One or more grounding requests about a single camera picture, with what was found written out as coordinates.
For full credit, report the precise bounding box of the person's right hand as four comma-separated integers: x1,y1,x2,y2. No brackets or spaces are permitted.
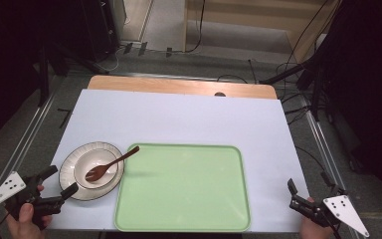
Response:
298,196,335,239

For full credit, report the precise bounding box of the white table cover board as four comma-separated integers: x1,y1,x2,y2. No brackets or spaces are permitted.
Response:
42,88,310,234

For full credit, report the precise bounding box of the light green plastic tray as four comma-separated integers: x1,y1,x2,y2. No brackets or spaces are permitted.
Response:
113,142,252,233

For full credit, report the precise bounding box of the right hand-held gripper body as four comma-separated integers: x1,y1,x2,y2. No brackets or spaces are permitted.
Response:
288,194,370,238

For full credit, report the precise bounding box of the white plate with dark rim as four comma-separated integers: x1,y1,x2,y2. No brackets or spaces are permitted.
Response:
58,140,126,202

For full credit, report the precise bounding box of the dark curtain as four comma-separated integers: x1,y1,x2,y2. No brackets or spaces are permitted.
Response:
0,0,53,152
316,0,382,213

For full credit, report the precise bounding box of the black looped floor cable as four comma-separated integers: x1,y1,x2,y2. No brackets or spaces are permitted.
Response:
216,74,249,85

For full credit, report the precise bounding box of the white bowl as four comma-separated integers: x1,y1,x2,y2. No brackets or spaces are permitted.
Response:
73,147,119,190

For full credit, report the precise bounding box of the bundle of black cables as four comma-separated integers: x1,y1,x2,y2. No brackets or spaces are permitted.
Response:
274,0,332,125

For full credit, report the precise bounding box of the black hanging cable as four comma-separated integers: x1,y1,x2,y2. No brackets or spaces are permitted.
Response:
184,0,207,54

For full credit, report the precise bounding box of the white floor cable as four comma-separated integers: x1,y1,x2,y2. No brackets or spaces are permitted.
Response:
103,45,128,73

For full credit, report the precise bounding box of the person's left hand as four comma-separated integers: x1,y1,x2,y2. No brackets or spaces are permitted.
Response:
5,184,53,239

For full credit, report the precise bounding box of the silver metal frame rail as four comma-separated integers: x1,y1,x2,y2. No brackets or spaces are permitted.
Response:
110,71,221,83
0,74,66,230
301,105,361,239

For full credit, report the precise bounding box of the brown wooden spoon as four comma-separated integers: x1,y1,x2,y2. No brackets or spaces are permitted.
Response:
84,144,141,183

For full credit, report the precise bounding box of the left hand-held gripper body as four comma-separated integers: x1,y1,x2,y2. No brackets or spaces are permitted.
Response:
0,170,65,231

